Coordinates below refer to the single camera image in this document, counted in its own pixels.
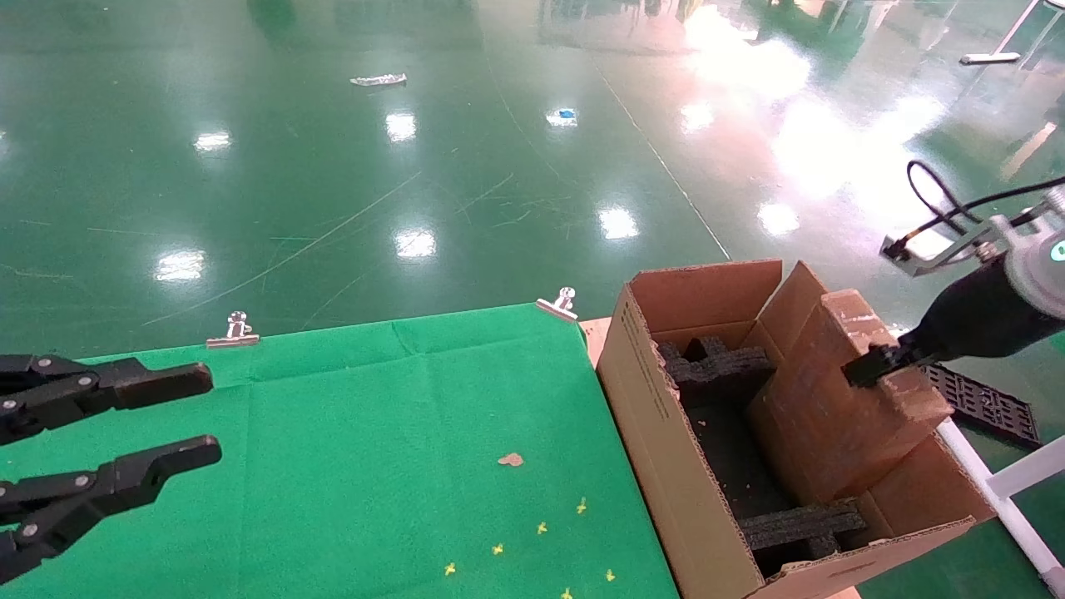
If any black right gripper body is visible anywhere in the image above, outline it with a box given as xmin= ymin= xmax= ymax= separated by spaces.
xmin=897 ymin=254 xmax=1065 ymax=364

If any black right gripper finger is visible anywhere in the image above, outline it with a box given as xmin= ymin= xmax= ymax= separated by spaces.
xmin=843 ymin=342 xmax=917 ymax=389

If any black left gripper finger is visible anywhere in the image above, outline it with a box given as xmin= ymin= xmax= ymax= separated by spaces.
xmin=0 ymin=434 xmax=223 ymax=583
xmin=0 ymin=354 xmax=215 ymax=446

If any small brown cardboard box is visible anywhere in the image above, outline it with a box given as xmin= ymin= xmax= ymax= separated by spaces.
xmin=746 ymin=289 xmax=955 ymax=506

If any large open cardboard carton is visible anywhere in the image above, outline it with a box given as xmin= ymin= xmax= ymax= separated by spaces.
xmin=597 ymin=259 xmax=997 ymax=599

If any black plastic grid tray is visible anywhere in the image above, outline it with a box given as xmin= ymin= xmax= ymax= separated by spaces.
xmin=922 ymin=363 xmax=1043 ymax=450

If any silver binder clip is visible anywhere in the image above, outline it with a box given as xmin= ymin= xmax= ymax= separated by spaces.
xmin=206 ymin=311 xmax=260 ymax=349
xmin=535 ymin=287 xmax=579 ymax=323

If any black foam insert block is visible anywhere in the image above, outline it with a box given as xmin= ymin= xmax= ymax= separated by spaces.
xmin=739 ymin=499 xmax=869 ymax=577

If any green table cloth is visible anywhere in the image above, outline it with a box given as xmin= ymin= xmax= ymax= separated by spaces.
xmin=0 ymin=301 xmax=679 ymax=599

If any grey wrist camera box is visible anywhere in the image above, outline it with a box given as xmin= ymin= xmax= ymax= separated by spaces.
xmin=882 ymin=236 xmax=941 ymax=277

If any grey metal camera bracket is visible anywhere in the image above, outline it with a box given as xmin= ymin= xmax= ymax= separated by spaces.
xmin=915 ymin=215 xmax=1012 ymax=271

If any long smooth black cable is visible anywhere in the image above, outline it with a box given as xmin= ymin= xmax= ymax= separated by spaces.
xmin=894 ymin=176 xmax=1065 ymax=247

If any thick braided black cable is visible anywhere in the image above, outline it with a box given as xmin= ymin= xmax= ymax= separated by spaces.
xmin=907 ymin=160 xmax=978 ymax=227

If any white pipe frame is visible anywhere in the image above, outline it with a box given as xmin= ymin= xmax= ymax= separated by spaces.
xmin=936 ymin=416 xmax=1065 ymax=596

